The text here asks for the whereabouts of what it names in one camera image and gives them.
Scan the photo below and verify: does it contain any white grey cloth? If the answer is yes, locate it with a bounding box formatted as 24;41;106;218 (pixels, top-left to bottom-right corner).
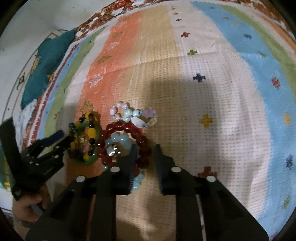
13;99;37;148

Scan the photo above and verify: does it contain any colourful striped mat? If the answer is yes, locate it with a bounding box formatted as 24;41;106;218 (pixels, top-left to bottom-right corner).
25;1;295;239

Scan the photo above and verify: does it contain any silver ring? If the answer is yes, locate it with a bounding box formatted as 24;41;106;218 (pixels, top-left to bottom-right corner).
106;143;122;158

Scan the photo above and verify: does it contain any light blue bead bracelet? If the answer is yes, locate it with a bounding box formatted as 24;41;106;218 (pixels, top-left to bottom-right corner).
102;133;145;191

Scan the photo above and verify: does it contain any left hand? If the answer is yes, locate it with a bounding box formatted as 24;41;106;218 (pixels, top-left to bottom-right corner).
13;184;52;222

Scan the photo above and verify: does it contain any multicolour bead bracelet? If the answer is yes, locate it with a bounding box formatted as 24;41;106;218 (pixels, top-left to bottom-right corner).
67;112;98;162

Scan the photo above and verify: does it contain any green jade bangle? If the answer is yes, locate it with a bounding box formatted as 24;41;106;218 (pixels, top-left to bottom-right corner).
68;120;100;166

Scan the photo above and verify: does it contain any brown floral bedsheet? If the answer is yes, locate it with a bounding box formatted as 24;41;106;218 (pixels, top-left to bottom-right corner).
74;1;295;41

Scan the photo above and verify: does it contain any teal quilted blanket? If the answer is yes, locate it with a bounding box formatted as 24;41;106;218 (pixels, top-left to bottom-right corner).
21;29;77;109

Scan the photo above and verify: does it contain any pastel pink white bracelet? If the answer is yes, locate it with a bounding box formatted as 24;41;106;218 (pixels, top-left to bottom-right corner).
109;100;159;129

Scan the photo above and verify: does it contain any dark red bead bracelet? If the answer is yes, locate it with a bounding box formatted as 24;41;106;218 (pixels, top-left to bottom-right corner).
96;120;152;178

